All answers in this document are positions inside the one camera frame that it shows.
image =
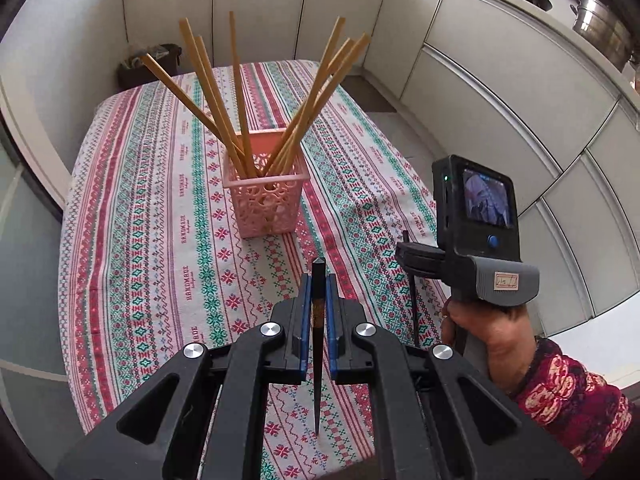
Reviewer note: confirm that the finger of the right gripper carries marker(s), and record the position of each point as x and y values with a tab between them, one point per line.
420	259

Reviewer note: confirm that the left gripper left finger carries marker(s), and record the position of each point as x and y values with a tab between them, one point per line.
202	414

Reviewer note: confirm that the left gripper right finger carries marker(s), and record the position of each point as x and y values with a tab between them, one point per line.
434	416

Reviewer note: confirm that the patterned striped tablecloth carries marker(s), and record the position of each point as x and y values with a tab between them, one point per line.
151	258

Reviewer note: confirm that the pink plastic utensil basket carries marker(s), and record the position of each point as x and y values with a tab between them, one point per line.
267	205

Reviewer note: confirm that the person's right hand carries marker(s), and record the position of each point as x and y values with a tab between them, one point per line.
508	337

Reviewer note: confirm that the red floral sleeve forearm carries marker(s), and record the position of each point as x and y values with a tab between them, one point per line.
589	417

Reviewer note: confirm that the stainless steel steamer pot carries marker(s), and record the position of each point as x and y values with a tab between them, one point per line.
597	24

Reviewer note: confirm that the black chopstick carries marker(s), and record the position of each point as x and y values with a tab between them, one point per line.
318	302
414	301

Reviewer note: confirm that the bamboo chopstick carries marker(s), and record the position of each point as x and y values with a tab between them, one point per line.
309	101
225	118
195	58
345	67
337	58
171	85
240	102

